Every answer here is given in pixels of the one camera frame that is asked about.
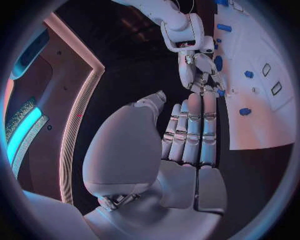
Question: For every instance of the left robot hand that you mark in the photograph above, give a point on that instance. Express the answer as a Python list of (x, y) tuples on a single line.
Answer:
[(126, 150)]

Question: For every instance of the blue peg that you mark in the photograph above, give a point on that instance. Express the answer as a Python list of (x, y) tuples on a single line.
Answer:
[(216, 46), (218, 40), (221, 92)]

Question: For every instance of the white task board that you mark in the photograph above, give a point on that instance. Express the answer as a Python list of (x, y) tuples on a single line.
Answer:
[(257, 121)]

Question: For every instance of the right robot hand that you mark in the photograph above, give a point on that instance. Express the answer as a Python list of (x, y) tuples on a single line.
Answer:
[(186, 73)]

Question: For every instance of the blue block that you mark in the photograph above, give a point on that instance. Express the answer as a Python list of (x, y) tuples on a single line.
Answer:
[(248, 74), (245, 111)]

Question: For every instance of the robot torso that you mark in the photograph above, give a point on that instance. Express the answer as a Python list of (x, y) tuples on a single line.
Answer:
[(58, 93)]

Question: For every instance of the blue long cylinder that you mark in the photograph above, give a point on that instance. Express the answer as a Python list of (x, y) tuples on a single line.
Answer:
[(224, 27)]

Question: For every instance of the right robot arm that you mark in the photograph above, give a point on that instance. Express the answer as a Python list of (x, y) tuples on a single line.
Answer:
[(182, 22)]

